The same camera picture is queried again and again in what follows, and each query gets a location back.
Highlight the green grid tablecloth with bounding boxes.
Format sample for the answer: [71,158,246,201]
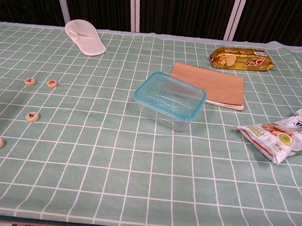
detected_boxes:
[0,17,302,226]

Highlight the clear container with blue rim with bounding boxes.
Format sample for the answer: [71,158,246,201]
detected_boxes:
[130,69,209,134]

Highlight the brown kraft spiral notebook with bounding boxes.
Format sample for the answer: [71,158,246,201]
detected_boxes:
[167,61,249,112]

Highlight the white disposable slipper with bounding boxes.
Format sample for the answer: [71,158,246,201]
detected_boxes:
[62,18,110,58]

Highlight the gold biscuit pack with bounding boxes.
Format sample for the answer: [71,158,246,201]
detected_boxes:
[207,44,278,74]

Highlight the white snack bag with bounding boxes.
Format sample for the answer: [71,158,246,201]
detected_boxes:
[232,101,302,168]

